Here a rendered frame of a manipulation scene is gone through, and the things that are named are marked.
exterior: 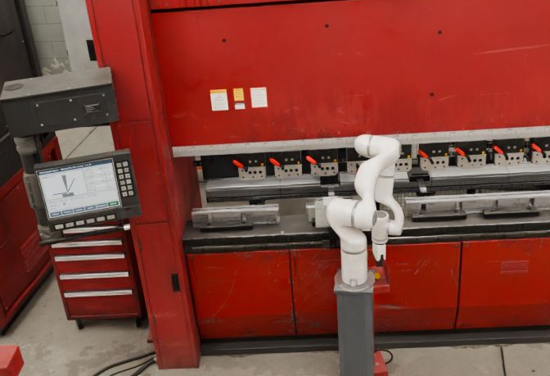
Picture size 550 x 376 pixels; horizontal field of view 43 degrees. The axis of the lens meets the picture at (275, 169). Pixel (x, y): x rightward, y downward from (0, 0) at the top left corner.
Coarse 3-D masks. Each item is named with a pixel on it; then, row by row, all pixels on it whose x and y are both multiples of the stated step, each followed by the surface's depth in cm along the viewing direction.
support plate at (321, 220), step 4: (316, 204) 398; (320, 204) 398; (316, 208) 394; (320, 208) 394; (316, 212) 391; (320, 212) 390; (324, 212) 390; (316, 216) 387; (320, 216) 386; (324, 216) 386; (316, 220) 383; (320, 220) 383; (324, 220) 382; (316, 224) 379; (320, 224) 379; (324, 224) 379; (328, 224) 378
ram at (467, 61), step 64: (320, 0) 349; (384, 0) 345; (448, 0) 344; (512, 0) 343; (192, 64) 363; (256, 64) 362; (320, 64) 361; (384, 64) 360; (448, 64) 359; (512, 64) 358; (192, 128) 380; (256, 128) 379; (320, 128) 378; (384, 128) 377; (448, 128) 376
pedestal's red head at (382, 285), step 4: (368, 252) 384; (368, 256) 385; (384, 260) 380; (384, 264) 381; (368, 268) 384; (372, 268) 384; (376, 268) 384; (380, 268) 384; (384, 268) 382; (388, 268) 372; (380, 272) 383; (384, 272) 383; (388, 272) 373; (384, 276) 382; (388, 276) 374; (376, 280) 380; (380, 280) 380; (384, 280) 380; (388, 280) 376; (376, 284) 377; (380, 284) 377; (384, 284) 377; (388, 284) 376; (376, 288) 376; (380, 288) 376; (384, 288) 377; (388, 288) 377; (376, 292) 377; (380, 292) 378
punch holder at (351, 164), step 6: (348, 150) 383; (354, 150) 383; (348, 156) 385; (354, 156) 385; (360, 156) 385; (348, 162) 386; (354, 162) 386; (360, 162) 386; (348, 168) 388; (354, 168) 388
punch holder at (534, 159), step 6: (534, 138) 377; (540, 138) 377; (546, 138) 377; (540, 144) 378; (546, 144) 378; (534, 150) 380; (546, 150) 380; (534, 156) 382; (540, 156) 381; (546, 156) 381; (534, 162) 383; (540, 162) 383; (546, 162) 383
